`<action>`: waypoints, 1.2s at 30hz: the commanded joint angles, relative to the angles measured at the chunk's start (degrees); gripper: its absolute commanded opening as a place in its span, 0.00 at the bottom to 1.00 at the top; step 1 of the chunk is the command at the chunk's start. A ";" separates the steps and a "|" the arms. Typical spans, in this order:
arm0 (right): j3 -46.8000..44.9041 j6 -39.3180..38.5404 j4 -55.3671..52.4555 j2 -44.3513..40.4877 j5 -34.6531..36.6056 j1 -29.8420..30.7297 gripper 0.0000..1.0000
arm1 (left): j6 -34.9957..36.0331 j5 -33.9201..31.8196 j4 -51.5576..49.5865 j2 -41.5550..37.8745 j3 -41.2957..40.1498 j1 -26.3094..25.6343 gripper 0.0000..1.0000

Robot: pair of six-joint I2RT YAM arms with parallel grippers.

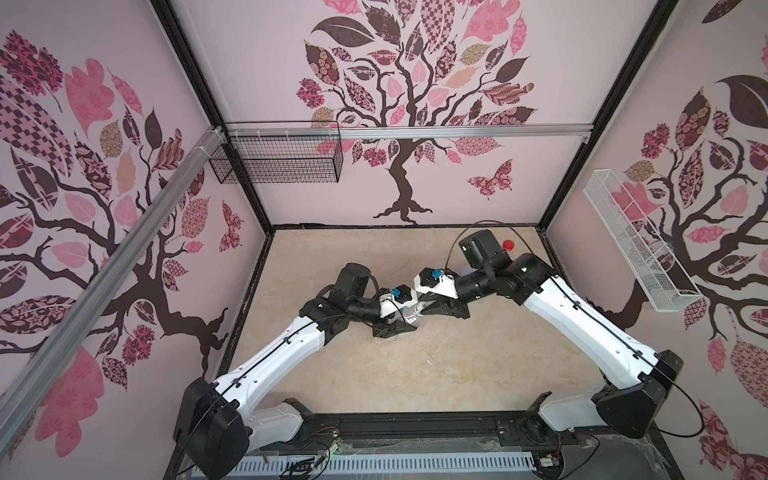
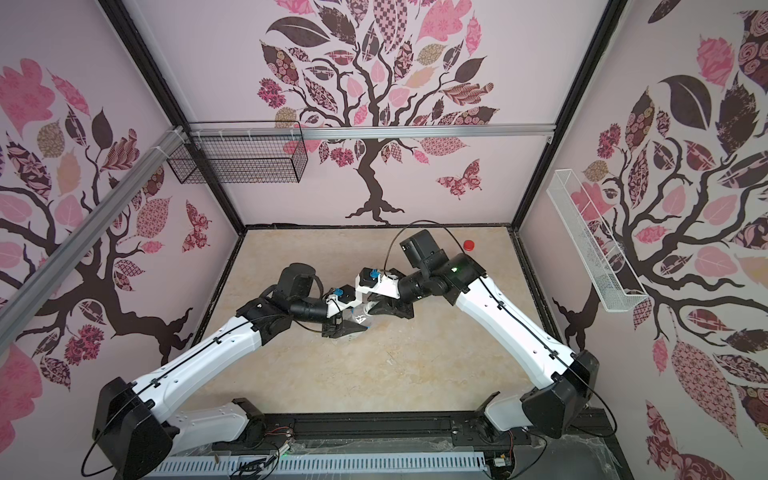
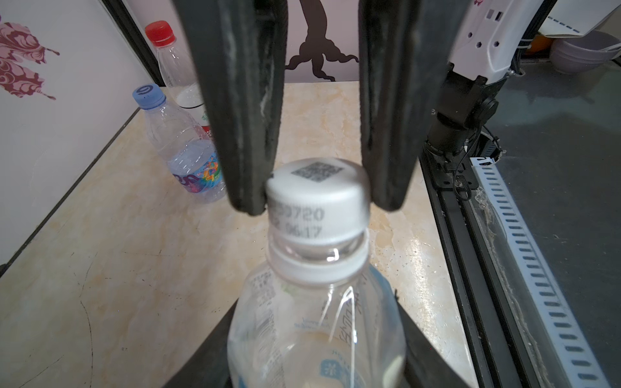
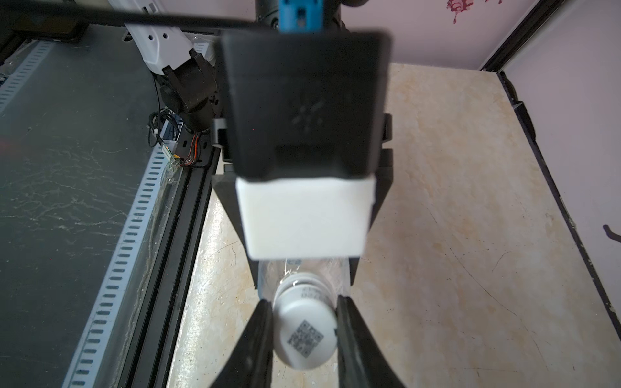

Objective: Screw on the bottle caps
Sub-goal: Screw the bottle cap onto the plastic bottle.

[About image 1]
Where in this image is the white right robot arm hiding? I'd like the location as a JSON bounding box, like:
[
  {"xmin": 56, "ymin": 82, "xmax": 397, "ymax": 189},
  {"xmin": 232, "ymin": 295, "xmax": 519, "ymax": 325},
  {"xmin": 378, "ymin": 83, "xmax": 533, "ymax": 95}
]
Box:
[{"xmin": 414, "ymin": 229, "xmax": 684, "ymax": 439}]

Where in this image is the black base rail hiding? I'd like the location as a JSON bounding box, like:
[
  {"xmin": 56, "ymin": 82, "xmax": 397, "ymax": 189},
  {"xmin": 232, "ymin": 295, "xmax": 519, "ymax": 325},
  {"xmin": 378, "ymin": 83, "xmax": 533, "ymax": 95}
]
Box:
[{"xmin": 263, "ymin": 411, "xmax": 683, "ymax": 479}]

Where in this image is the white wire shelf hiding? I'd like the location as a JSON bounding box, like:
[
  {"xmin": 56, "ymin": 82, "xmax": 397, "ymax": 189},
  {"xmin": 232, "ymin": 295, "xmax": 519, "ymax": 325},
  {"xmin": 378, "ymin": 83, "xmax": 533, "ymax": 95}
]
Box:
[{"xmin": 583, "ymin": 169, "xmax": 704, "ymax": 313}]

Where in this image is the aluminium rail wall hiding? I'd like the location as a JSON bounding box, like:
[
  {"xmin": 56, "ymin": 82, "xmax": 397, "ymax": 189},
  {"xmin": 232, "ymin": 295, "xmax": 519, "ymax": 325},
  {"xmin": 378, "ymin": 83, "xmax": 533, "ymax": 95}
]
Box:
[
  {"xmin": 1, "ymin": 126, "xmax": 226, "ymax": 457},
  {"xmin": 226, "ymin": 121, "xmax": 593, "ymax": 140}
]

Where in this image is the aluminium rail back wall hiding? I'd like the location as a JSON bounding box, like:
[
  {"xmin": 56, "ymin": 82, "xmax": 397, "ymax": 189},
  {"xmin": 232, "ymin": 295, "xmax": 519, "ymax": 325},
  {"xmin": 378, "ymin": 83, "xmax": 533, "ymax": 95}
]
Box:
[{"xmin": 226, "ymin": 121, "xmax": 593, "ymax": 140}]

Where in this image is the aluminium rail left wall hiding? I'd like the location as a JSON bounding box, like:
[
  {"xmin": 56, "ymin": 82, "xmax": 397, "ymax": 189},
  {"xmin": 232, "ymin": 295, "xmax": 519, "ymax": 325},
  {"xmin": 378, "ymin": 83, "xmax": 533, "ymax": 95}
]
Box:
[{"xmin": 1, "ymin": 126, "xmax": 226, "ymax": 457}]

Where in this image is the white slotted cable duct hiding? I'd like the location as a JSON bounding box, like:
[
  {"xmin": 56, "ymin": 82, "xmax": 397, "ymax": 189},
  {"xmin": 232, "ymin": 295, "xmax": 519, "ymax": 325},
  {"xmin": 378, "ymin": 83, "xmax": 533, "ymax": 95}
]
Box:
[{"xmin": 230, "ymin": 452, "xmax": 537, "ymax": 478}]

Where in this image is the black wire basket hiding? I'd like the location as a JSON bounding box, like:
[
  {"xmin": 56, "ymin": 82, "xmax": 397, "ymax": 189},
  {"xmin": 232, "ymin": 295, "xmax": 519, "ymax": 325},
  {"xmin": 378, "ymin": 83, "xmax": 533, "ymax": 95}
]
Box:
[{"xmin": 209, "ymin": 120, "xmax": 344, "ymax": 185}]

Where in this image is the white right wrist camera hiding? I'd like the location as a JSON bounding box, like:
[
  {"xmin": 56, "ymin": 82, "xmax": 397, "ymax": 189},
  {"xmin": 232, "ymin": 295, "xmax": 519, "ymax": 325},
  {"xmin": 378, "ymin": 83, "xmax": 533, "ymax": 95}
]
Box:
[{"xmin": 414, "ymin": 267, "xmax": 458, "ymax": 299}]

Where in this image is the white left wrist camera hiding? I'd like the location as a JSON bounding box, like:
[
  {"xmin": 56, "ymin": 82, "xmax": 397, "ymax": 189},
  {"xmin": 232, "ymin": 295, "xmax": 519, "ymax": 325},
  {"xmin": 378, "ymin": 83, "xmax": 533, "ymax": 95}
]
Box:
[{"xmin": 378, "ymin": 285, "xmax": 419, "ymax": 320}]

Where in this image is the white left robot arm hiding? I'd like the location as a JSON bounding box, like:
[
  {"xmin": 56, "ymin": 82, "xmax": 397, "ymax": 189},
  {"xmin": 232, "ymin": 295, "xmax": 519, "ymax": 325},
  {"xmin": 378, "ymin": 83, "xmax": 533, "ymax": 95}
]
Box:
[{"xmin": 173, "ymin": 263, "xmax": 419, "ymax": 479}]

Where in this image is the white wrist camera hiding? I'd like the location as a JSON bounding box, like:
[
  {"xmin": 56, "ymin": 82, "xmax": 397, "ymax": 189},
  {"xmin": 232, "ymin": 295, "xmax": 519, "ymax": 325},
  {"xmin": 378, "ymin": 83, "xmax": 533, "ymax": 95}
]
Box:
[
  {"xmin": 378, "ymin": 285, "xmax": 419, "ymax": 320},
  {"xmin": 414, "ymin": 267, "xmax": 458, "ymax": 299}
]

